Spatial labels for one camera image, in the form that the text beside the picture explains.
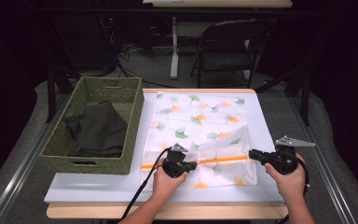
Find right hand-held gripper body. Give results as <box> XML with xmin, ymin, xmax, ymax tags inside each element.
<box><xmin>262</xmin><ymin>135</ymin><xmax>317</xmax><ymax>175</ymax></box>

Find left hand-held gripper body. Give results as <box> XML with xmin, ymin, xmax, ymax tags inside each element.
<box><xmin>161</xmin><ymin>143</ymin><xmax>189</xmax><ymax>179</ymax></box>

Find leaf print zipper bag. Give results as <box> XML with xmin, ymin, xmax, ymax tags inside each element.
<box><xmin>140</xmin><ymin>91</ymin><xmax>258</xmax><ymax>191</ymax></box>

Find dark green cloth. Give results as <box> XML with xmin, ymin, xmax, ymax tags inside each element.
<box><xmin>62</xmin><ymin>100</ymin><xmax>129</xmax><ymax>159</ymax></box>

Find green woven basket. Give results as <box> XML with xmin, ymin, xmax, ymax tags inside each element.
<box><xmin>39</xmin><ymin>76</ymin><xmax>145</xmax><ymax>175</ymax></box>

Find person's left hand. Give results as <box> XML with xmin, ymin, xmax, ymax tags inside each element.
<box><xmin>151</xmin><ymin>166</ymin><xmax>189</xmax><ymax>204</ymax></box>

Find person's right hand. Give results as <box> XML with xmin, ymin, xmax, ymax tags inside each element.
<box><xmin>264</xmin><ymin>152</ymin><xmax>308</xmax><ymax>203</ymax></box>

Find white board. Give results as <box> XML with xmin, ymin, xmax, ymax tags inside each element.
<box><xmin>44</xmin><ymin>91</ymin><xmax>285</xmax><ymax>205</ymax></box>

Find black folding chair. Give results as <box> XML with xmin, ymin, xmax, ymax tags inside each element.
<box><xmin>189</xmin><ymin>19</ymin><xmax>271</xmax><ymax>90</ymax></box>

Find white desk leg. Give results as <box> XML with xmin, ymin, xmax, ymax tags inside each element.
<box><xmin>169</xmin><ymin>16</ymin><xmax>181</xmax><ymax>80</ymax></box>

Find bundle of floor cables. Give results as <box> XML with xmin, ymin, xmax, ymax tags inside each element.
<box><xmin>103</xmin><ymin>15</ymin><xmax>176</xmax><ymax>90</ymax></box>

